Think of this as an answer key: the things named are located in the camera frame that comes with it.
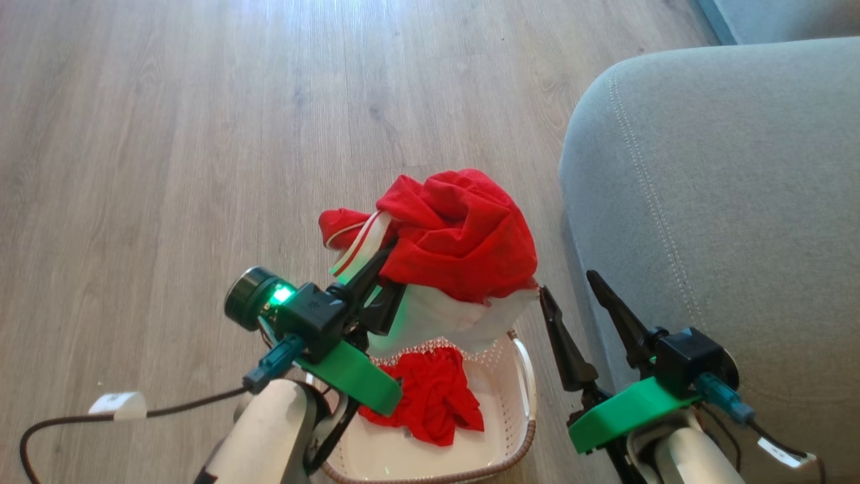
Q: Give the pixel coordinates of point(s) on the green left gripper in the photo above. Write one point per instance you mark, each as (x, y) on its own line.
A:
(356, 376)

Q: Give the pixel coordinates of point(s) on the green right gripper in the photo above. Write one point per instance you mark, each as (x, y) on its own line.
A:
(625, 410)

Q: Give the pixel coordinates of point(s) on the red garment with white stripes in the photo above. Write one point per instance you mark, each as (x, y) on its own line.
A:
(463, 235)

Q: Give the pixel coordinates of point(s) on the plain red garment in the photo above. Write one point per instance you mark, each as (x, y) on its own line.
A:
(430, 396)

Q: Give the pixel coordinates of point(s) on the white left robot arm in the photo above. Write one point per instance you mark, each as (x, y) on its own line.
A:
(269, 437)

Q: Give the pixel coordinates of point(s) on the white perforated laundry basket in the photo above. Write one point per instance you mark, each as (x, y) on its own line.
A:
(500, 383)

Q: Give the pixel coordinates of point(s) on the grey fabric sofa seat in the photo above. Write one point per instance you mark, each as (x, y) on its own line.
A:
(725, 202)

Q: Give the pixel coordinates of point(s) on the blue-grey sofa section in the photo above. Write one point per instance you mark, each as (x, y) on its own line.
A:
(779, 17)

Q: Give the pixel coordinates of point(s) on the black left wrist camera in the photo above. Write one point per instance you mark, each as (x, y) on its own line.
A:
(312, 316)

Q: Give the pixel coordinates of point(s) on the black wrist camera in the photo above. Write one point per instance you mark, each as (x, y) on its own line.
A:
(689, 359)
(312, 316)

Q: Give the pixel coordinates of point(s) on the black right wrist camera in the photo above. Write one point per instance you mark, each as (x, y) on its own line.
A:
(689, 359)

